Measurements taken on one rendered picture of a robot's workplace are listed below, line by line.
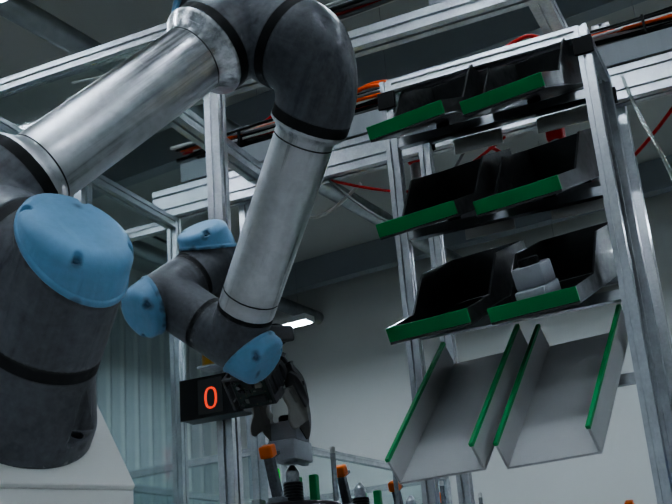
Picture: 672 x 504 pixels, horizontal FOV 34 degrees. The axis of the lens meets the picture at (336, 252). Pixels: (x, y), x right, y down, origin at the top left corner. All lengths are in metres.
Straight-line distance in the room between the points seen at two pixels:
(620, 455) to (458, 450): 11.03
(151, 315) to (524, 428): 0.52
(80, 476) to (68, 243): 0.24
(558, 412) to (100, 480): 0.66
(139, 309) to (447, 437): 0.46
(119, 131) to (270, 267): 0.27
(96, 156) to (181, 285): 0.33
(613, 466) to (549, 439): 11.06
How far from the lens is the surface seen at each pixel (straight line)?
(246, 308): 1.37
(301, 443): 1.65
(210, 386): 1.86
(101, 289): 1.03
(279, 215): 1.31
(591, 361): 1.58
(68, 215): 1.06
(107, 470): 1.13
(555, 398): 1.53
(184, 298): 1.44
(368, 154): 2.94
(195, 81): 1.26
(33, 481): 1.08
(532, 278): 1.49
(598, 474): 12.56
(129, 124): 1.20
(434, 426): 1.57
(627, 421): 12.51
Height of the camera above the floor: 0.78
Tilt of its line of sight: 20 degrees up
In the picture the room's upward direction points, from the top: 5 degrees counter-clockwise
